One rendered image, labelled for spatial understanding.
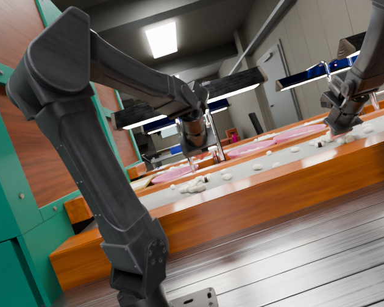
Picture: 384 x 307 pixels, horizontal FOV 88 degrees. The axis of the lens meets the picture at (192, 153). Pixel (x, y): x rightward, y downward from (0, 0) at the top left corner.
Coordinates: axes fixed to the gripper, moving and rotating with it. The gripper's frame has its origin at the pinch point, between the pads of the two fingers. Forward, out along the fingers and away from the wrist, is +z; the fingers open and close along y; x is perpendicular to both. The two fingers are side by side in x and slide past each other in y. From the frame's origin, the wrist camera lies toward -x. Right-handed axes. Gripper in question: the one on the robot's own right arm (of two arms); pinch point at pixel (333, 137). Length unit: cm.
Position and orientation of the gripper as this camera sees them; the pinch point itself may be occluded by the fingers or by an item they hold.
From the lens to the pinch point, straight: 92.7
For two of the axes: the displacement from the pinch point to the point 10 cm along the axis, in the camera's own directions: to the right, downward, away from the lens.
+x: 2.6, 7.6, -6.0
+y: -9.5, 3.2, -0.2
